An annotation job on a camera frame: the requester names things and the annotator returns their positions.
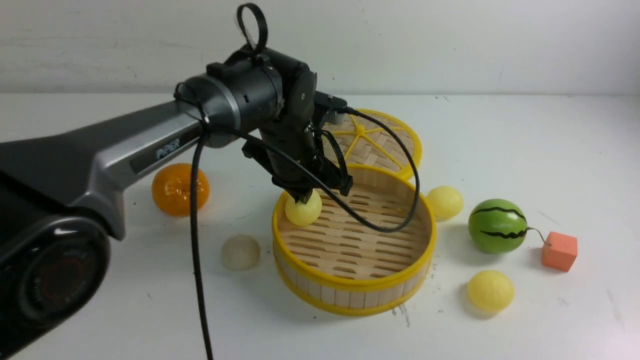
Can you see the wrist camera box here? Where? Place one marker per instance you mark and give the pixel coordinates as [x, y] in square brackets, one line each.
[328, 109]

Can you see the woven bamboo steamer lid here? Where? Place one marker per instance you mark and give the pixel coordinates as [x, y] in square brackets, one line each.
[364, 143]

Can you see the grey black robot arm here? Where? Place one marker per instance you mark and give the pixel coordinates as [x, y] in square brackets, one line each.
[62, 195]

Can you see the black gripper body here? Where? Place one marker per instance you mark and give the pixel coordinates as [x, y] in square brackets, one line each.
[308, 146]

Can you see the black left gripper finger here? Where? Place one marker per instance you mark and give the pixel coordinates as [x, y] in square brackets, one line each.
[300, 194]

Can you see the green toy watermelon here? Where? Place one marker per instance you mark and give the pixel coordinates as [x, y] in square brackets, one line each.
[498, 226]

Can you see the orange foam cube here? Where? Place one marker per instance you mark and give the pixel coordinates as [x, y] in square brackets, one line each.
[559, 251]

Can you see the bamboo steamer tray yellow rim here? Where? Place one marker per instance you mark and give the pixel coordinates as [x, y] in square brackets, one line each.
[341, 266]

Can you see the yellow bun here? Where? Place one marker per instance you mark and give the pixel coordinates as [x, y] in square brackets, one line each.
[490, 291]
[303, 214]
[446, 202]

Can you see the white steamed bun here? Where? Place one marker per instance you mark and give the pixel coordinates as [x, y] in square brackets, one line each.
[240, 253]

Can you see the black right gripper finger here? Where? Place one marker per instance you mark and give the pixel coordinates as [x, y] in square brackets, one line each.
[344, 183]

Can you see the orange toy mandarin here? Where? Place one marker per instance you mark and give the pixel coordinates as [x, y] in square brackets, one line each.
[171, 189]

